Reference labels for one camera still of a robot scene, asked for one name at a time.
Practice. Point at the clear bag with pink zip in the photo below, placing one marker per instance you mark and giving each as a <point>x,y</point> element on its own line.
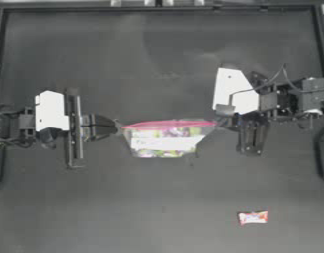
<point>168,143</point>

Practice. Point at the red and white candy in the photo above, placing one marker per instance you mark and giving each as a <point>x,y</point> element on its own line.
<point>252,218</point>

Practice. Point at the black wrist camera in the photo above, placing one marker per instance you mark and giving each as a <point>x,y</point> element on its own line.
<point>224,109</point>

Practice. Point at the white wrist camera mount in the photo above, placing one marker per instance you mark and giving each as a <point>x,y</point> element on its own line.
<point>51,110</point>
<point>232,85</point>

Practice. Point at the black table frame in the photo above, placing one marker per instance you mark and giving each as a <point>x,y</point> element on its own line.
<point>58,8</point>

